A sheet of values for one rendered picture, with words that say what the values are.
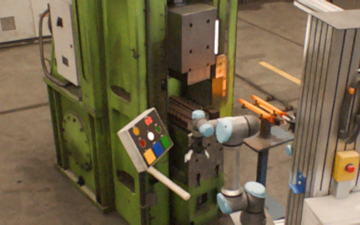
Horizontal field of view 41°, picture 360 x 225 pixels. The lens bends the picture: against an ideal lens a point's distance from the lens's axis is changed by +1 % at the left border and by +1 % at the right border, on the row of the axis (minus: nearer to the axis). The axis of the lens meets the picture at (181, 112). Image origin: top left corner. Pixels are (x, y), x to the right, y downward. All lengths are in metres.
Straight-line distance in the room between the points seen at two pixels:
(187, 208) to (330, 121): 1.88
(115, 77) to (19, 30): 4.94
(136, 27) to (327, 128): 1.46
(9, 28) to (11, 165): 3.70
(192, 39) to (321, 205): 1.46
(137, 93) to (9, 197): 1.81
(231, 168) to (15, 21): 6.26
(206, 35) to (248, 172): 1.81
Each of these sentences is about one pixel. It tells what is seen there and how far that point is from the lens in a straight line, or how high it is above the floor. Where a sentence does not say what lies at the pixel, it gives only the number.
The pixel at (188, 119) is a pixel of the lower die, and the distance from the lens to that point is 3.47.
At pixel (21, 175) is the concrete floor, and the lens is 4.86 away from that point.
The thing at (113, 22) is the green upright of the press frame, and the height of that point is 1.64.
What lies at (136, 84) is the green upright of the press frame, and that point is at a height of 1.31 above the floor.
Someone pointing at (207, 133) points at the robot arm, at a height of 1.23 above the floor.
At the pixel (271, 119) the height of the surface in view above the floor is 0.98.
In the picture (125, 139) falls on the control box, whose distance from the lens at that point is 2.93.
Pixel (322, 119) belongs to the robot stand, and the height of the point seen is 1.63.
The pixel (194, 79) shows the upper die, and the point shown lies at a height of 1.30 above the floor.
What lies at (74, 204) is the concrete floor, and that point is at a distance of 4.35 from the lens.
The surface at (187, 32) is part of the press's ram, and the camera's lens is 3.18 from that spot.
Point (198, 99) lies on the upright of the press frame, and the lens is 3.85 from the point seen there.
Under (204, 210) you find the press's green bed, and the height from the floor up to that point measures 0.16.
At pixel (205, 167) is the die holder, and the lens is 3.67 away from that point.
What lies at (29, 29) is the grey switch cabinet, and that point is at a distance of 8.41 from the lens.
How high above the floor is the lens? 2.58
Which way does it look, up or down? 27 degrees down
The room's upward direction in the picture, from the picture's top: straight up
